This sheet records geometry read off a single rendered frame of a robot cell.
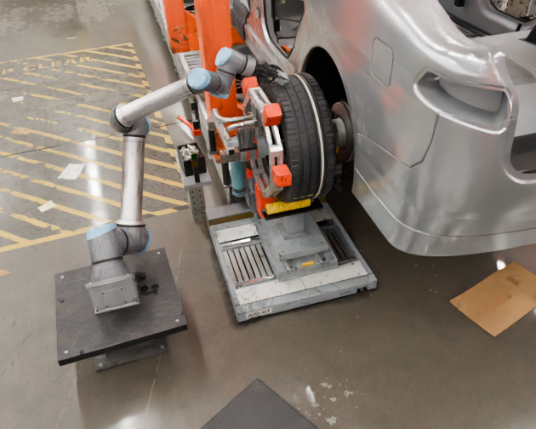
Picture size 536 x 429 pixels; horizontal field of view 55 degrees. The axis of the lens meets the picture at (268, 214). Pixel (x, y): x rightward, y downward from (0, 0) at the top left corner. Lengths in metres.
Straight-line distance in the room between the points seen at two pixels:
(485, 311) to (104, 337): 2.02
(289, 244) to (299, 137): 0.81
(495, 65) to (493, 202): 0.50
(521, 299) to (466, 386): 0.71
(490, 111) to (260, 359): 1.63
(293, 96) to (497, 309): 1.64
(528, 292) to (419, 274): 0.61
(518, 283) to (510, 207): 1.36
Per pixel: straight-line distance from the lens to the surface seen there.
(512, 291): 3.32
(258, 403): 2.25
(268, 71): 2.50
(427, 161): 1.93
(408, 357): 2.86
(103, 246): 2.64
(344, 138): 2.79
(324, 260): 3.03
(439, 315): 3.08
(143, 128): 2.77
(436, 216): 2.05
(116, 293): 2.66
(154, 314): 2.66
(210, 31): 2.89
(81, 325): 2.72
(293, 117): 2.47
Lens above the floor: 2.24
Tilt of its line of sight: 38 degrees down
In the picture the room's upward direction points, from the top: 2 degrees counter-clockwise
